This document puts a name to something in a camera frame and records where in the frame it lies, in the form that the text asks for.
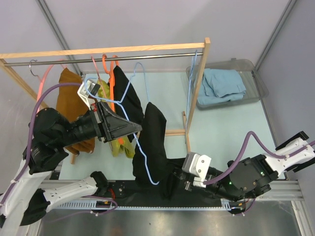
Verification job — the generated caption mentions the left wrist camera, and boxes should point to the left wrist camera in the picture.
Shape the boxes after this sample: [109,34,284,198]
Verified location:
[77,79,100,110]

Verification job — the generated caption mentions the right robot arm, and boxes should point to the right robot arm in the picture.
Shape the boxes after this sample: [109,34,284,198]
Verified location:
[173,131,315,202]

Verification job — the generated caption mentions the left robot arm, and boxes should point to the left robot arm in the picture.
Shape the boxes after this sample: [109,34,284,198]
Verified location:
[0,102,142,229]

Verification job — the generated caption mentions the black trousers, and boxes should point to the black trousers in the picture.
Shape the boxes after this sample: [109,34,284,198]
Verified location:
[112,65,145,138]
[132,102,185,200]

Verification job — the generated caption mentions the metal clothes rail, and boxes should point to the metal clothes rail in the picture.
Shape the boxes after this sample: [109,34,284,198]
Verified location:
[4,52,203,67]

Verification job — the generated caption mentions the yellow trousers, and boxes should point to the yellow trousers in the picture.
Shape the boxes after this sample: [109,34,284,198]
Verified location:
[97,80,135,159]

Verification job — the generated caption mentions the pink plastic hanger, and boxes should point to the pink plastic hanger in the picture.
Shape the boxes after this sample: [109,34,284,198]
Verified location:
[35,64,54,102]

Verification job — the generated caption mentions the brown trousers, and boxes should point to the brown trousers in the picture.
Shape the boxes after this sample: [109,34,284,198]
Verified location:
[56,68,95,155]

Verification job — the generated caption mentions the light blue wire hanger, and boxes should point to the light blue wire hanger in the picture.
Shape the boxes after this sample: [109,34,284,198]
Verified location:
[185,50,198,138]

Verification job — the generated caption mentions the orange plastic hanger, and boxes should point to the orange plastic hanger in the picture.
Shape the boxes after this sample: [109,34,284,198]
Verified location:
[102,54,124,145]

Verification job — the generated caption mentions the pink wire hanger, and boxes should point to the pink wire hanger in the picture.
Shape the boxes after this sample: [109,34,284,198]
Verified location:
[91,56,108,99]

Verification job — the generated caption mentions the light blue trousers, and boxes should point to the light blue trousers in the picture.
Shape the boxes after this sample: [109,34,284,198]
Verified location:
[197,68,246,105]

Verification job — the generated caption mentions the black trousers on orange hanger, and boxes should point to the black trousers on orange hanger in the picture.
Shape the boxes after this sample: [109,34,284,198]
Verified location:
[112,65,145,138]

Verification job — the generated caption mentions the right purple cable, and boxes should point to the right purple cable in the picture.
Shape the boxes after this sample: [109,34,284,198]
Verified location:
[204,131,315,186]

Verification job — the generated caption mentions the white cable duct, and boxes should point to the white cable duct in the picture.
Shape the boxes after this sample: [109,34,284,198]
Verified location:
[54,199,245,211]

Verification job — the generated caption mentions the clear plastic bin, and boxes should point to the clear plastic bin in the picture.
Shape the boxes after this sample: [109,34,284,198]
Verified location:
[196,59,269,110]

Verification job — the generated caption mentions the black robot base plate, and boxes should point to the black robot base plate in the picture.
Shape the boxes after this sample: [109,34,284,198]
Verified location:
[104,180,221,207]

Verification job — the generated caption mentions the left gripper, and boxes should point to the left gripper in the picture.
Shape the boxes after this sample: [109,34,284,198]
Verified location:
[58,100,144,146]

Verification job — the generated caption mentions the wooden clothes rack frame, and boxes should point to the wooden clothes rack frame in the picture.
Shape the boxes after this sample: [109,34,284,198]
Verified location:
[0,37,211,152]

